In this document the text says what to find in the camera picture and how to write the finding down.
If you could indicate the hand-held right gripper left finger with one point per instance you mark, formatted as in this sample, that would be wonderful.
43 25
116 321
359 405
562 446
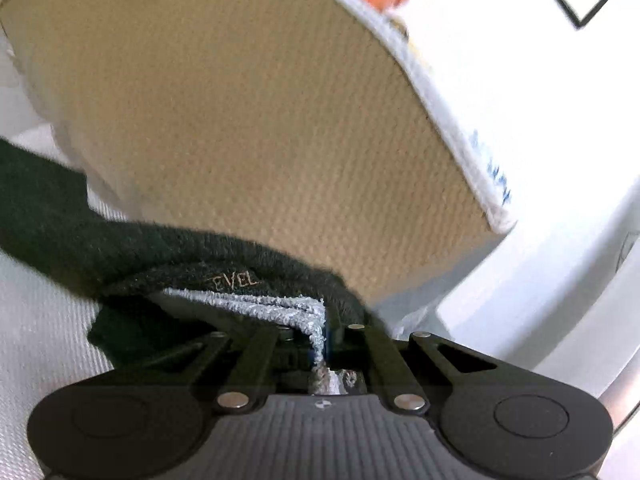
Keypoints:
265 345

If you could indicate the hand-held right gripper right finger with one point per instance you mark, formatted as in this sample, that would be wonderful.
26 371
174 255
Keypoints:
357 342

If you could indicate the black and grey knit sweater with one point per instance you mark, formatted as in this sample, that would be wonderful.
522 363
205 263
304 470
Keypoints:
150 250

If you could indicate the woven tan headboard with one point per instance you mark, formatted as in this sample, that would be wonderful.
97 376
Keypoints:
250 110

